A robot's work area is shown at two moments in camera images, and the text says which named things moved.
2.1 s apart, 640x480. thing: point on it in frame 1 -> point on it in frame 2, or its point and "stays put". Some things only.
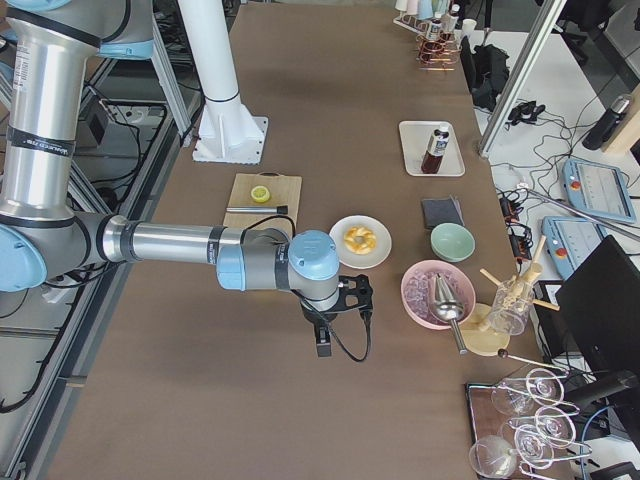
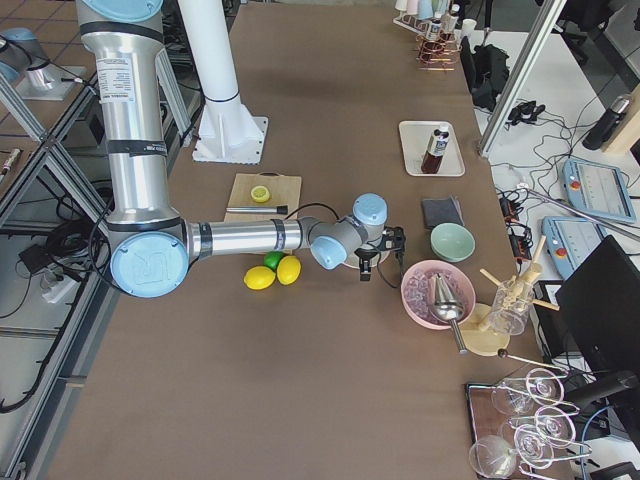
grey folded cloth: (439, 211) stays put
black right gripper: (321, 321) -> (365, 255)
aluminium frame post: (522, 77) stays put
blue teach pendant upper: (598, 190) stays put
